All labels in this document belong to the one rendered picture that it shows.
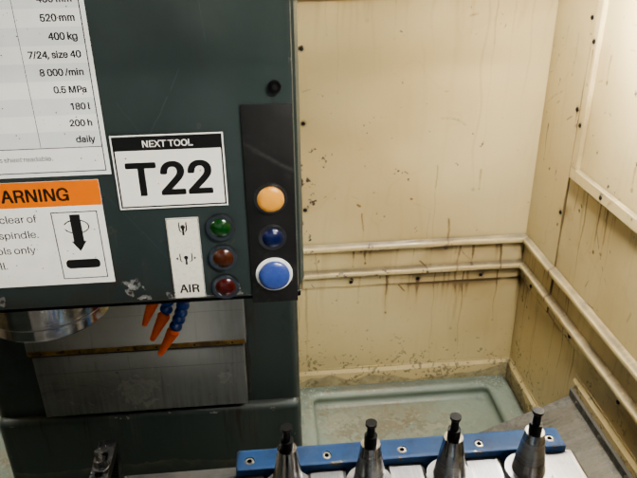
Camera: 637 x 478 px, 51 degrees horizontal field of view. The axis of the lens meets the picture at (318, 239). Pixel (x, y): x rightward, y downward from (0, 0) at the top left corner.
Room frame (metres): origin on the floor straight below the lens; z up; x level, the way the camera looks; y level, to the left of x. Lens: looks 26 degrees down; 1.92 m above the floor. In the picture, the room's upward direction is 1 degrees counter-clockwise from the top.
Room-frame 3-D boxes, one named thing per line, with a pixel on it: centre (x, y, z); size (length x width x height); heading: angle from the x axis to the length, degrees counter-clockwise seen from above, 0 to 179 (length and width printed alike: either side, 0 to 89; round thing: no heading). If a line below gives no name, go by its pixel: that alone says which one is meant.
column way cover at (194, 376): (1.19, 0.39, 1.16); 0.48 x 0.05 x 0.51; 95
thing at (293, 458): (0.65, 0.04, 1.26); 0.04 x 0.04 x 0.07
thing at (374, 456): (0.66, -0.06, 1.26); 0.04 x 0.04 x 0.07
